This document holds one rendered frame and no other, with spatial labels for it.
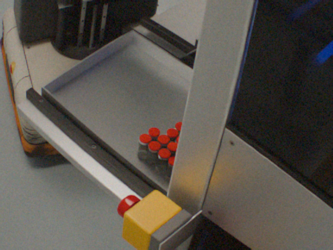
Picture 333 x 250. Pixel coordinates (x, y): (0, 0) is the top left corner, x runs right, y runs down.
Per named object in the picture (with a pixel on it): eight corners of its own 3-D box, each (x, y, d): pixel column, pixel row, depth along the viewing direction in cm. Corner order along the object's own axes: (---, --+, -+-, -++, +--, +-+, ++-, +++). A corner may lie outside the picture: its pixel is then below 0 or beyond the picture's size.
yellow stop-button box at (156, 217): (185, 239, 105) (192, 214, 100) (154, 263, 101) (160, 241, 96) (149, 212, 108) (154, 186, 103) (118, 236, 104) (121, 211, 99)
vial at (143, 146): (151, 155, 126) (154, 138, 123) (143, 162, 125) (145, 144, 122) (142, 148, 127) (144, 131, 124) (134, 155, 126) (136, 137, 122)
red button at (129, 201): (148, 216, 105) (151, 202, 102) (131, 230, 103) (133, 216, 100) (131, 202, 107) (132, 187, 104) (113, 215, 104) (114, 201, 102)
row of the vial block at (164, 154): (226, 126, 133) (230, 109, 130) (162, 177, 123) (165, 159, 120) (217, 119, 134) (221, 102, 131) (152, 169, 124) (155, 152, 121)
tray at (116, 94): (256, 130, 134) (260, 118, 131) (166, 205, 119) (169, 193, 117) (131, 41, 147) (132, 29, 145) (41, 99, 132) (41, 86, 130)
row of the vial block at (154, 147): (217, 119, 134) (221, 102, 131) (152, 169, 124) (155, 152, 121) (208, 113, 135) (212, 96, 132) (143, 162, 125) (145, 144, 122)
